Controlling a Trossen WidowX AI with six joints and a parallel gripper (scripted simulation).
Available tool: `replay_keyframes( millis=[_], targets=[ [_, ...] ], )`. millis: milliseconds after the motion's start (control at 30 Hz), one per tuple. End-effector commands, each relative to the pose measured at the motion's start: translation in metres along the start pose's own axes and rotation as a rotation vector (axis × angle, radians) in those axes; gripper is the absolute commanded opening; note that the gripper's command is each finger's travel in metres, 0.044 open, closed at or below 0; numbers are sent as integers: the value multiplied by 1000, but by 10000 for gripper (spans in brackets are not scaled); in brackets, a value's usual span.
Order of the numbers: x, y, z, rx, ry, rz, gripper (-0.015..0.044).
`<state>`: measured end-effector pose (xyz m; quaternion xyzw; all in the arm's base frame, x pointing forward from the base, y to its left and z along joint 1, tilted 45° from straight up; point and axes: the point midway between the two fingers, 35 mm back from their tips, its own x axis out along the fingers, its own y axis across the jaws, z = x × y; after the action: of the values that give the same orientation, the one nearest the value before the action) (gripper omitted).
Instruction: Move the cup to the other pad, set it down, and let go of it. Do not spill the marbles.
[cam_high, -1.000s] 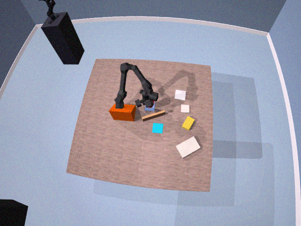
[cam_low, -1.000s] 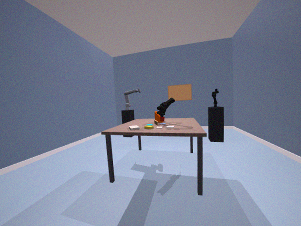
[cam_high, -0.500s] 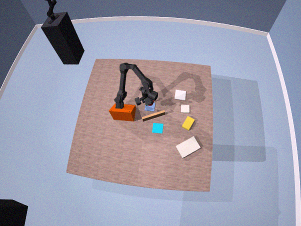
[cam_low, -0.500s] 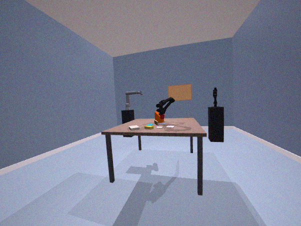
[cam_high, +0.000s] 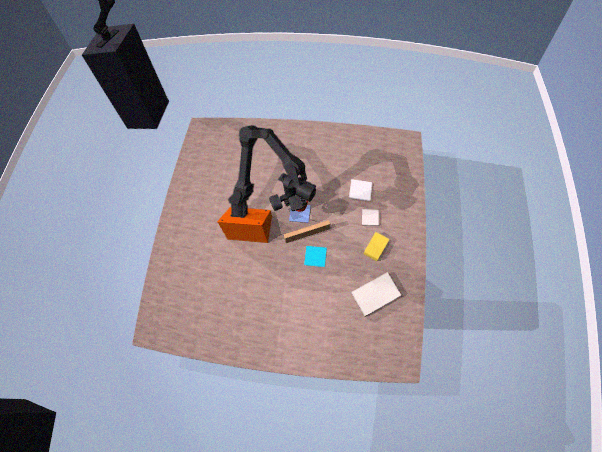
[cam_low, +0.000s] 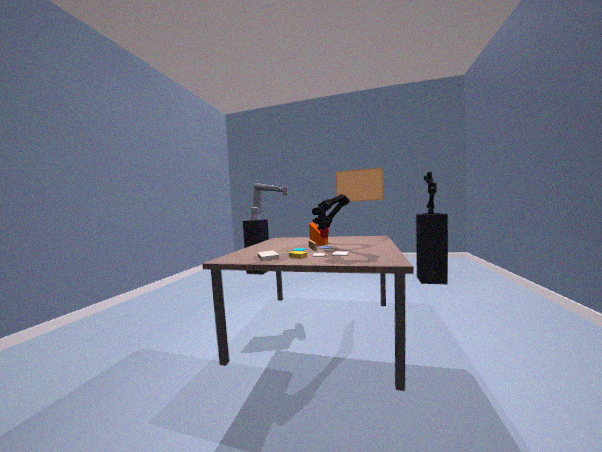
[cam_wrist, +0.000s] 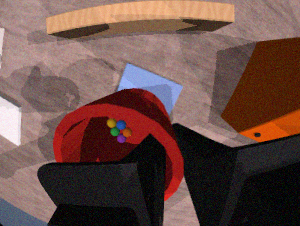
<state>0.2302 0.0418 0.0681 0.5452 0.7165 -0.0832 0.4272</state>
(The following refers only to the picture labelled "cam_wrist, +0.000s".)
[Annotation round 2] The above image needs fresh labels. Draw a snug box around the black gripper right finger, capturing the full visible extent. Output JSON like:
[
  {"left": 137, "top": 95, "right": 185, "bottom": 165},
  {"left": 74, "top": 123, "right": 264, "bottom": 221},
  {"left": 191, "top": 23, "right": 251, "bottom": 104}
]
[{"left": 171, "top": 124, "right": 300, "bottom": 226}]

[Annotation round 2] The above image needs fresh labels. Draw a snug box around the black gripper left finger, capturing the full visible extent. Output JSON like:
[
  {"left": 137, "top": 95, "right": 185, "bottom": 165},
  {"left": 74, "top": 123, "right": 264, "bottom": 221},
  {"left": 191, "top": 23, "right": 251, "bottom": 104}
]
[{"left": 37, "top": 133, "right": 166, "bottom": 226}]

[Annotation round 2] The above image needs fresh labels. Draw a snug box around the red cup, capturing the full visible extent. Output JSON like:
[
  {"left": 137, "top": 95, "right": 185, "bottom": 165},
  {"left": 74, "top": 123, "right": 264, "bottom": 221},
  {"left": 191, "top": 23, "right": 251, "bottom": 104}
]
[{"left": 52, "top": 88, "right": 185, "bottom": 201}]

